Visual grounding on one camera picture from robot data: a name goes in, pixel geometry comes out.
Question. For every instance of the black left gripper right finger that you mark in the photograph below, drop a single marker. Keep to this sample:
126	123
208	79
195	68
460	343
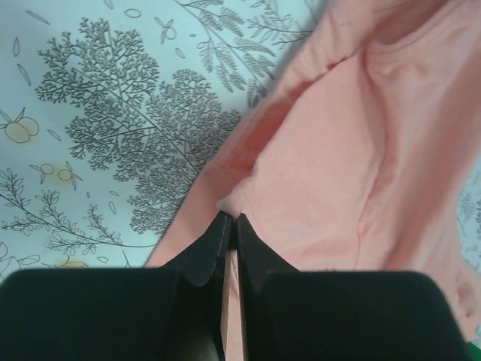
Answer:
288	314

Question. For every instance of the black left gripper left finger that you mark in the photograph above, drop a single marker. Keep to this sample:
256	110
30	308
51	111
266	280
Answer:
172	312

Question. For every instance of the salmon pink t shirt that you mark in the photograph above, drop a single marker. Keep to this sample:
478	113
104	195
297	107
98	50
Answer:
355	160

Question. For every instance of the green plastic tray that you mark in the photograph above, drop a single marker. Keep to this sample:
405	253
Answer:
474	351

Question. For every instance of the floral patterned table mat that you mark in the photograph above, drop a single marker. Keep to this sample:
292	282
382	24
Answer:
111	109

